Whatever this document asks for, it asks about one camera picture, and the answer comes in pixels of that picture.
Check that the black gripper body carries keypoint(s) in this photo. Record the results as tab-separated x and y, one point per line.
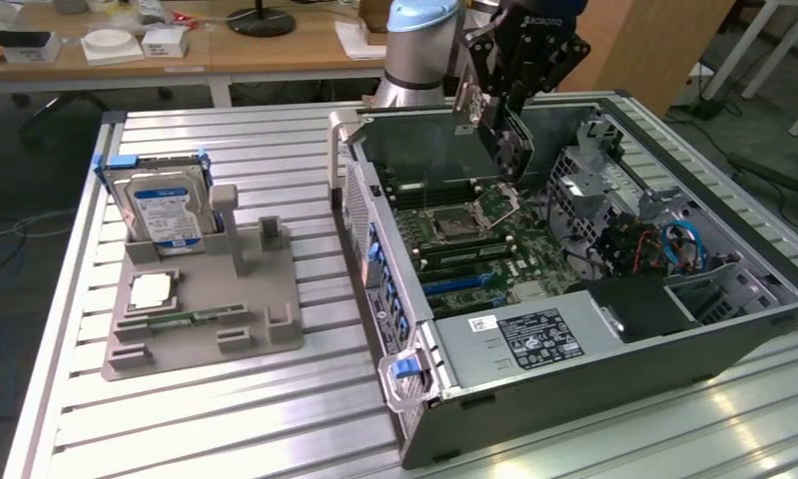
539	15

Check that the green gpu card black fan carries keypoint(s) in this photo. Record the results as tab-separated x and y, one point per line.
516	144

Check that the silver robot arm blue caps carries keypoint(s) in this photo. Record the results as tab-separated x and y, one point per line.
412	60

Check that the long blue expansion slot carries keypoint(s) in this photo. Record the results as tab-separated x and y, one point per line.
459	285

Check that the short blue expansion slot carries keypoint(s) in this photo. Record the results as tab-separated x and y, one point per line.
497	300

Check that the wooden cabinet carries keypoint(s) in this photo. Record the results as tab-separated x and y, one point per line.
639	50

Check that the brown cardboard box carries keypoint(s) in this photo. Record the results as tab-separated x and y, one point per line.
372	15

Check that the white paper stack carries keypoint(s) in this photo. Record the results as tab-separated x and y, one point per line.
356	42

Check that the white device red mark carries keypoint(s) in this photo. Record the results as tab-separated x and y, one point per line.
699	85

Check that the perforated metal drive cage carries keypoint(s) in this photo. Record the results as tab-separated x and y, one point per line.
572	169

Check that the metal socket cover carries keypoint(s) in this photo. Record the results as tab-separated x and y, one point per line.
477	205

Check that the wooden desk white legs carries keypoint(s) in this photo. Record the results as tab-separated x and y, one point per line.
73	70
292	50

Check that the CPU socket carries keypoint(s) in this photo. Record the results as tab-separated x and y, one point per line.
453	224

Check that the black round stand base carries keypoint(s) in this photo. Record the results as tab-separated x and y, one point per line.
263	25

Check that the green motherboard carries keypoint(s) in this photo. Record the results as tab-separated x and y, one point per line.
545	259

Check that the silver chipset heatsink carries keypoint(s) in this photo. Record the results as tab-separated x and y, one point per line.
532	292

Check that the small white labelled box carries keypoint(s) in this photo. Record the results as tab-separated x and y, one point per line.
167	42

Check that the metal disk bay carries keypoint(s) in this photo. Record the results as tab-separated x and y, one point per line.
725	279

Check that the black plastic shroud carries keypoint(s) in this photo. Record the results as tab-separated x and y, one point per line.
639	309

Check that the hard disk blue caddy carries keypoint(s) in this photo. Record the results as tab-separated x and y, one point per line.
167	209

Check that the white box round rim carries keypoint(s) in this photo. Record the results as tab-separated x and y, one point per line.
113	50

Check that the grey power supply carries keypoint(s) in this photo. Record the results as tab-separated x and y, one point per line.
479	359

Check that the blue case latch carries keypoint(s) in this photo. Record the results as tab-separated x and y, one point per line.
403	368

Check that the grey cup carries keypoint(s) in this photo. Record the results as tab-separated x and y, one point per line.
69	6

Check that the grey parts rack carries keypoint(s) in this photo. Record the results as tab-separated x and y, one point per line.
200	299

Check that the black office chair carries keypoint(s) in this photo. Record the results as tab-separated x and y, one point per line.
60	115

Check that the silver CPU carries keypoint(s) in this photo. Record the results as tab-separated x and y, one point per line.
152	290

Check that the white box black lid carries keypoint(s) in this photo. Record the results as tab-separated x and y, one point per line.
33	52

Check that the black open PC case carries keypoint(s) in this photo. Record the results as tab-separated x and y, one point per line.
572	399

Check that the white table frame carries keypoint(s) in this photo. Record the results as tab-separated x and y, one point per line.
759	75

